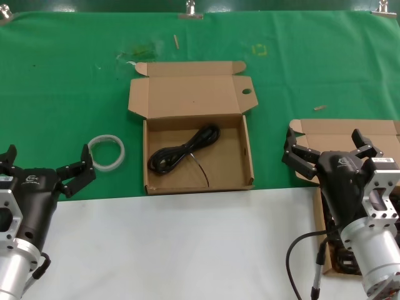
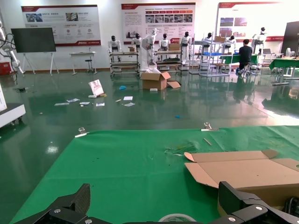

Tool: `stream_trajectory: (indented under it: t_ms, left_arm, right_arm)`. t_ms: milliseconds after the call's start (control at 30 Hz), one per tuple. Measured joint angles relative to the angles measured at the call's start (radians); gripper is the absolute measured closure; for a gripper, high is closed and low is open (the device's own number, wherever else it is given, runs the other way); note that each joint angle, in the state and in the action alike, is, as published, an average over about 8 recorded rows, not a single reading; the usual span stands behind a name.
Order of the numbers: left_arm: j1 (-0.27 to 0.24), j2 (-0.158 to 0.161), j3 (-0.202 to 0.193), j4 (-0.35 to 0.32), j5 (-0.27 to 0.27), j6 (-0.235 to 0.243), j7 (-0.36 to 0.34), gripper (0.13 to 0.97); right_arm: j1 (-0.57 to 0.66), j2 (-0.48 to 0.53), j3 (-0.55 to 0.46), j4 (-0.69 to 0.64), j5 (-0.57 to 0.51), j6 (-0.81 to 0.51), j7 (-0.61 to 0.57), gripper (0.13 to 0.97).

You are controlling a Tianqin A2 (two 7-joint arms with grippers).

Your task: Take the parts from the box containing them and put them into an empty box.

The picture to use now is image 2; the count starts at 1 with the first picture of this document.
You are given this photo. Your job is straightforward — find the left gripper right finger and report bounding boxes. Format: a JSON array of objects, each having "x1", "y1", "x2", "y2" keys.
[{"x1": 210, "y1": 181, "x2": 299, "y2": 224}]

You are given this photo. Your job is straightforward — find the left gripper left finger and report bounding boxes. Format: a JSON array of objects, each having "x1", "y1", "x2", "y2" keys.
[{"x1": 10, "y1": 183, "x2": 101, "y2": 224}]

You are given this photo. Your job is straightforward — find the black cable part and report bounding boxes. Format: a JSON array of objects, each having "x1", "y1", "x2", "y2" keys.
[{"x1": 283, "y1": 196, "x2": 299, "y2": 211}]

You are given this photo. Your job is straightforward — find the cardboard box with round hole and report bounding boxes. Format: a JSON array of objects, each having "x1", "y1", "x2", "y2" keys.
[{"x1": 184, "y1": 149, "x2": 299, "y2": 216}]

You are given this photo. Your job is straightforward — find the clear tape roll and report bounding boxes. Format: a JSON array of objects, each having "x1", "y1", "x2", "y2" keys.
[{"x1": 158, "y1": 213, "x2": 198, "y2": 224}]

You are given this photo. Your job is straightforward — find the green table cloth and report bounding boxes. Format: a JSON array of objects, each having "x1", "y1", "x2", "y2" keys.
[{"x1": 9, "y1": 125, "x2": 299, "y2": 224}]

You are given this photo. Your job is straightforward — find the clear plastic wrapper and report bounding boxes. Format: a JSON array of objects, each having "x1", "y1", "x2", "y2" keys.
[{"x1": 164, "y1": 141, "x2": 199, "y2": 156}]

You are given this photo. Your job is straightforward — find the metal binder clip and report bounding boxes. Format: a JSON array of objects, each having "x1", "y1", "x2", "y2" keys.
[
  {"x1": 74, "y1": 126, "x2": 90, "y2": 139},
  {"x1": 200, "y1": 122, "x2": 220, "y2": 132}
]

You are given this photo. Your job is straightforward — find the white wheeled machine base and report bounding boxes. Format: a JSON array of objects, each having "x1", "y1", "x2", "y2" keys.
[{"x1": 0, "y1": 83, "x2": 27, "y2": 129}]

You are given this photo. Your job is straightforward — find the white paper bag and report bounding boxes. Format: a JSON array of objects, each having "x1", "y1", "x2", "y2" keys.
[{"x1": 88, "y1": 79, "x2": 105, "y2": 98}]

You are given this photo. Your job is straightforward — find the black stool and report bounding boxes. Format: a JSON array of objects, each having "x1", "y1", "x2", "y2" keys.
[{"x1": 84, "y1": 59, "x2": 98, "y2": 75}]

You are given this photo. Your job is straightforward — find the large open floor carton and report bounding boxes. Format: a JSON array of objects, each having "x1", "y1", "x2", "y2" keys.
[{"x1": 139, "y1": 71, "x2": 182, "y2": 91}]

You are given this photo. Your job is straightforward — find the green covered table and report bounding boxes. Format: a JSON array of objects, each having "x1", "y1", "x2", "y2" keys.
[
  {"x1": 219, "y1": 54, "x2": 259, "y2": 71},
  {"x1": 269, "y1": 57, "x2": 299, "y2": 86}
]

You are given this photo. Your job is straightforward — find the person in black shirt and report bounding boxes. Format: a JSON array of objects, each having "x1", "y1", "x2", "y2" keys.
[{"x1": 235, "y1": 39, "x2": 254, "y2": 76}]

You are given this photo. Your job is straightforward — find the metal roller rack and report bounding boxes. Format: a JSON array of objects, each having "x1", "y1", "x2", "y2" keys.
[
  {"x1": 109, "y1": 51, "x2": 141, "y2": 78},
  {"x1": 153, "y1": 49, "x2": 183, "y2": 72}
]

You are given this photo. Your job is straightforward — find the white table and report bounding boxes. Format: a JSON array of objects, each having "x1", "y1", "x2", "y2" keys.
[{"x1": 69, "y1": 51, "x2": 97, "y2": 76}]

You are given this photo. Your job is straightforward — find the red bin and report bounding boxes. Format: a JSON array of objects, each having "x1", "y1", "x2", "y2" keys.
[{"x1": 0, "y1": 61, "x2": 13, "y2": 76}]

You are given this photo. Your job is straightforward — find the white humanoid robot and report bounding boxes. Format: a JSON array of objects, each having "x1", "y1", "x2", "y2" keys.
[
  {"x1": 159, "y1": 33, "x2": 171, "y2": 51},
  {"x1": 202, "y1": 32, "x2": 214, "y2": 45},
  {"x1": 108, "y1": 35, "x2": 122, "y2": 54},
  {"x1": 131, "y1": 33, "x2": 143, "y2": 48},
  {"x1": 251, "y1": 26, "x2": 269, "y2": 49},
  {"x1": 180, "y1": 31, "x2": 193, "y2": 48},
  {"x1": 226, "y1": 35, "x2": 237, "y2": 48}
]

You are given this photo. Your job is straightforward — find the plastic wrapped white humanoid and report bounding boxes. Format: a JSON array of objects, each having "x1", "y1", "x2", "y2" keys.
[{"x1": 140, "y1": 28, "x2": 160, "y2": 73}]

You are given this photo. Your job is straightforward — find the black display on stand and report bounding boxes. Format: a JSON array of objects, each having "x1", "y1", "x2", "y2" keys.
[{"x1": 10, "y1": 27, "x2": 60, "y2": 76}]

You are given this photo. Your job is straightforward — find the tall black panel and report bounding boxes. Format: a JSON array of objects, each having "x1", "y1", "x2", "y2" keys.
[{"x1": 281, "y1": 21, "x2": 299, "y2": 57}]

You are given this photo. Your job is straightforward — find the grey metal shelf frame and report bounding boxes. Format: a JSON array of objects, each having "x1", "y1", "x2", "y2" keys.
[{"x1": 188, "y1": 39, "x2": 231, "y2": 77}]

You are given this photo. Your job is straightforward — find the red white wall poster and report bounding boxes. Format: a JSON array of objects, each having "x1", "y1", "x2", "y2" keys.
[
  {"x1": 217, "y1": 2, "x2": 289, "y2": 44},
  {"x1": 21, "y1": 5, "x2": 102, "y2": 47},
  {"x1": 121, "y1": 2, "x2": 197, "y2": 45}
]

